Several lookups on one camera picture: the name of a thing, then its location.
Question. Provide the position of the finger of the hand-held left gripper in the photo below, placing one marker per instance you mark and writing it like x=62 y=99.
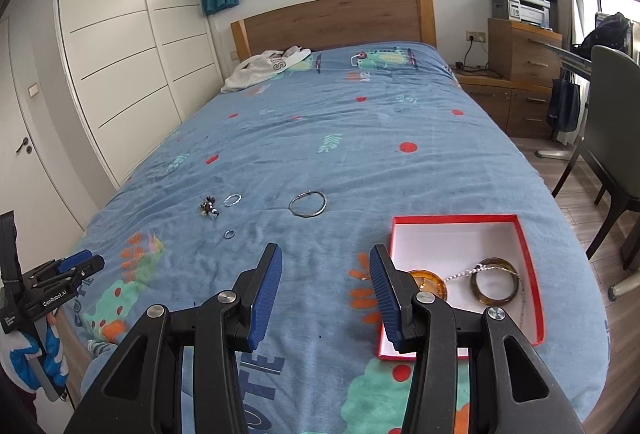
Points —
x=75 y=260
x=85 y=271

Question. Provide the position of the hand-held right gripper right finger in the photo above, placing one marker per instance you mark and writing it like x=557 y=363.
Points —
x=385 y=299

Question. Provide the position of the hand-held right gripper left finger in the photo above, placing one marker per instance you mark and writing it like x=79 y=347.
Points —
x=265 y=299

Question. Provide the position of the orange amber bangle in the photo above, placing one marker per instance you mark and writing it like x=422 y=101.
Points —
x=430 y=283

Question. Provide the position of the red cardboard box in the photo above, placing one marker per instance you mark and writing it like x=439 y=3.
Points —
x=450 y=244

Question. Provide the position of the dark brown bangle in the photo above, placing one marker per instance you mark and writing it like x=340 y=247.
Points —
x=507 y=294

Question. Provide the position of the person's left hand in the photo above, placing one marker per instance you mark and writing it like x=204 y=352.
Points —
x=55 y=359

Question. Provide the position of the white door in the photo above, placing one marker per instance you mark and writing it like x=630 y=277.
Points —
x=40 y=194

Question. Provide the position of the silver hoop earring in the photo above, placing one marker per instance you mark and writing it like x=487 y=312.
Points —
x=231 y=200

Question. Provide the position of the dark charm pendant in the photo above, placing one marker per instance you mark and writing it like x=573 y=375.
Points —
x=209 y=207

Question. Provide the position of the white wardrobe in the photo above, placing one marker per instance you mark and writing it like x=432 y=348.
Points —
x=130 y=54

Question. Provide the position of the white garment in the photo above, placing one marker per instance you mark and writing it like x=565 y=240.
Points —
x=250 y=71

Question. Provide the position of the low wooden nightstand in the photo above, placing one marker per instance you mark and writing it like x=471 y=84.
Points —
x=520 y=106

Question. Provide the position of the dark blue bag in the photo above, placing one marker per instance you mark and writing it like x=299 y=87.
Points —
x=562 y=101

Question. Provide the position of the wooden drawer chest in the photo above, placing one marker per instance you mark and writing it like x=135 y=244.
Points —
x=520 y=51

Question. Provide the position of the wooden bed headboard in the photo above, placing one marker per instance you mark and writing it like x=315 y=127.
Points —
x=330 y=21

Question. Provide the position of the grey chair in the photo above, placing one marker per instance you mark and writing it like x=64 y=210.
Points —
x=612 y=124

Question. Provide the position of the grey desk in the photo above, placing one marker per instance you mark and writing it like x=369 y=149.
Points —
x=570 y=56

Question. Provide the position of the white printer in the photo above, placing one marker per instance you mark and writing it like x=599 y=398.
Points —
x=520 y=8

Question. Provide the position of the dark backpack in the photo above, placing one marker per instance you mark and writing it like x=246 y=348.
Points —
x=607 y=34

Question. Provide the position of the white wall switch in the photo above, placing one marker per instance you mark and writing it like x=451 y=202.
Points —
x=33 y=90

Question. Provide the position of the wall power outlet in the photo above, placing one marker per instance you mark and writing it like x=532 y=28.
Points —
x=475 y=35

